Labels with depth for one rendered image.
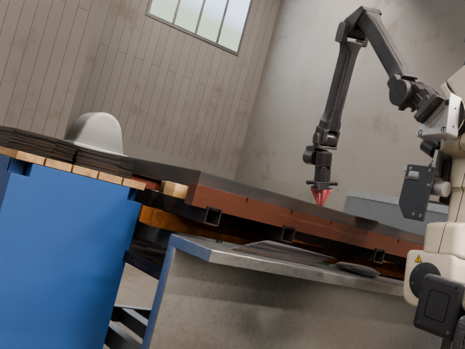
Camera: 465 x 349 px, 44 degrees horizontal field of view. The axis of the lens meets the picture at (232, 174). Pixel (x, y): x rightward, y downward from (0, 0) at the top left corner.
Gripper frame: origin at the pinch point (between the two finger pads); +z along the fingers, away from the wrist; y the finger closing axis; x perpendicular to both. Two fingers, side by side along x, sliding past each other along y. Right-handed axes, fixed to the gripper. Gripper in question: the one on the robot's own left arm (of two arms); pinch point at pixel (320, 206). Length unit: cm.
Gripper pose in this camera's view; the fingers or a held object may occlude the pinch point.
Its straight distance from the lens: 208.6
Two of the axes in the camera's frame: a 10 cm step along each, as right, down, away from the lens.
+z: -0.6, 9.9, 1.0
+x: 5.7, 1.2, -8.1
